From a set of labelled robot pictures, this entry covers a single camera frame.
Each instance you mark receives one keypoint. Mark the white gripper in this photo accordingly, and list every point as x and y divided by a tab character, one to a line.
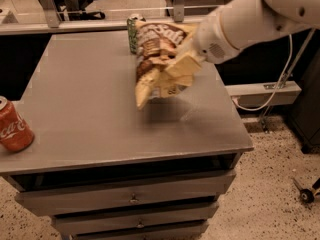
209	43

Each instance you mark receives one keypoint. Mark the brown sea salt chip bag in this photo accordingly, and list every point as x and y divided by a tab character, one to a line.
157	46

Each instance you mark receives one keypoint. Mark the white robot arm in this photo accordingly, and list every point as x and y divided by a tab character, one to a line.
229	29

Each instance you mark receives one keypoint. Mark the green soda can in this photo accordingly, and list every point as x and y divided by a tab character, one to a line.
132	31

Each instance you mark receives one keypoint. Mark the red coke can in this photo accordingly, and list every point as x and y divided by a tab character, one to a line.
15	133

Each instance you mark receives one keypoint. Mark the grey drawer cabinet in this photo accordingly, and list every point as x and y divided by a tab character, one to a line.
80	104

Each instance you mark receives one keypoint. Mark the black caster wheel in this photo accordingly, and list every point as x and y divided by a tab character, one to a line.
307	195

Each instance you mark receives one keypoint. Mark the bottom grey drawer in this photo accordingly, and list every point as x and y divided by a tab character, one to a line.
182	229

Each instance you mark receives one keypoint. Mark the grey drawer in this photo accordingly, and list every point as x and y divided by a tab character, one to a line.
122	194
182	229
136	219

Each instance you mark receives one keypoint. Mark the middle grey drawer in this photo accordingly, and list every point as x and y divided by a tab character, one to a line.
136	219

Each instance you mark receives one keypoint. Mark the top grey drawer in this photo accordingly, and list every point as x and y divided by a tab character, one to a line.
122	194

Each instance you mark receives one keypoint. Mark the metal railing frame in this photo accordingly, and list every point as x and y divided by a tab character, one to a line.
21	17

